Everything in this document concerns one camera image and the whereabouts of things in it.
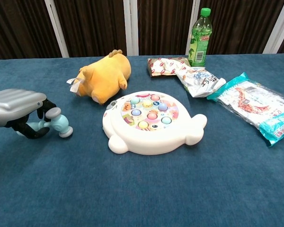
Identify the red and white snack packet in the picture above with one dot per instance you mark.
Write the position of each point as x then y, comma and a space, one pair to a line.
159, 67

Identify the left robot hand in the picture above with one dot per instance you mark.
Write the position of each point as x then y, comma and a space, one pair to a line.
14, 104

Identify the white vertical partition frame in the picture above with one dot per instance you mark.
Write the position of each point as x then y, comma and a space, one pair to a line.
56, 28
192, 23
278, 28
130, 27

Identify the light blue toy hammer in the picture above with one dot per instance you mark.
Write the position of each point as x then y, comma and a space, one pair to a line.
60, 124

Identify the yellow plush toy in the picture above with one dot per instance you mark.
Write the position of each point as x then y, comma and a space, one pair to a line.
106, 75

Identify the silver snack bag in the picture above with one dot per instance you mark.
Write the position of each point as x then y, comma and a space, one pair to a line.
198, 82

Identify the teal and white food bag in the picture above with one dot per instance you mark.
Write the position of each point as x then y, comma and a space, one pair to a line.
255, 106

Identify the blue velvet tablecloth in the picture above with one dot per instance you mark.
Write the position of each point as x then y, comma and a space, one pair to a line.
85, 177

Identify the white whack-a-mole toy game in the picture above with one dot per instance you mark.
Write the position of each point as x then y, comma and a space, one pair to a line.
153, 139

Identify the green plastic drink bottle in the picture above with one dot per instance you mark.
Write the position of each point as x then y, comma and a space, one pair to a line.
198, 47

